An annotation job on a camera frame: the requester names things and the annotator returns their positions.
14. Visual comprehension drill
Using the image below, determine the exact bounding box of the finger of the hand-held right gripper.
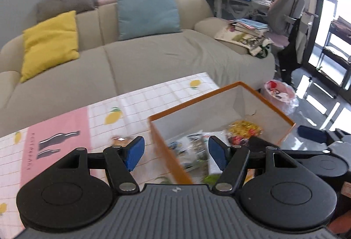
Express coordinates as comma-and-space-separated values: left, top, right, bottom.
297, 125, 351, 151

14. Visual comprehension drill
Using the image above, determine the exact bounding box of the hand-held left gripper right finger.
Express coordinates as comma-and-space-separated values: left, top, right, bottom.
208, 136, 305, 192

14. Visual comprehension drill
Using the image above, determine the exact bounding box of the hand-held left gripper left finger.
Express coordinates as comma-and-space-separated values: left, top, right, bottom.
54, 136, 146, 192

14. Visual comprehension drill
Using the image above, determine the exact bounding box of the small orange snack packet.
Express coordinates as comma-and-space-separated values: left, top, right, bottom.
110, 136, 133, 147

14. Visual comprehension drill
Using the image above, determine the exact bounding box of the green snack packet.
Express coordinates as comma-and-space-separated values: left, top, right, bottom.
202, 173, 221, 184

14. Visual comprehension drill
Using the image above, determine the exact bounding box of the white silver snack packet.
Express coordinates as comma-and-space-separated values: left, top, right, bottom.
167, 132, 210, 172

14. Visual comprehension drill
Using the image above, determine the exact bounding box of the orange cardboard box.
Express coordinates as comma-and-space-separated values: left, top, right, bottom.
148, 81, 297, 185

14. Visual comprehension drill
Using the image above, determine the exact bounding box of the yellow label waffle packet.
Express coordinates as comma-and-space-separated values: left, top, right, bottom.
227, 120, 264, 146

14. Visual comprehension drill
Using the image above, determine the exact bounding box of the trash bin with plastic bag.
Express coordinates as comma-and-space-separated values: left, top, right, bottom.
264, 80, 300, 116

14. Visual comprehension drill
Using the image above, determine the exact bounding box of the black garment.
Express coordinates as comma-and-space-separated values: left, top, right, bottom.
276, 18, 309, 86

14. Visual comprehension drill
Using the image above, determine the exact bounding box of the metal rack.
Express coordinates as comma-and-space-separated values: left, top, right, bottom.
315, 16, 351, 98

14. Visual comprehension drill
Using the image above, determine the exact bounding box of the beige sofa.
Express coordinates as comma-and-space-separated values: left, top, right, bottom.
0, 0, 275, 139

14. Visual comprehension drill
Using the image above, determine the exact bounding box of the floral printed tote bag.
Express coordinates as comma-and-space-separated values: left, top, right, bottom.
247, 36, 274, 60

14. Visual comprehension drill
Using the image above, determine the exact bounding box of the grey office chair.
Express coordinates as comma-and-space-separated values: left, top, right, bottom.
265, 0, 320, 50

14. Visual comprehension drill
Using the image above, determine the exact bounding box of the pile of books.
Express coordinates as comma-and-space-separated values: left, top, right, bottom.
214, 18, 271, 46

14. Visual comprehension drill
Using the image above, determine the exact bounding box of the yellow pillow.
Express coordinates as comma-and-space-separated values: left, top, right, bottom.
20, 10, 81, 83

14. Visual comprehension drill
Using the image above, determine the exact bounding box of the teal pillow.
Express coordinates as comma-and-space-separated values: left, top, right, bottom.
116, 0, 183, 42

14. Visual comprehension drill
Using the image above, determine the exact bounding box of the grey brown pillow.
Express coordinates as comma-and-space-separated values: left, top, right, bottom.
36, 0, 96, 23

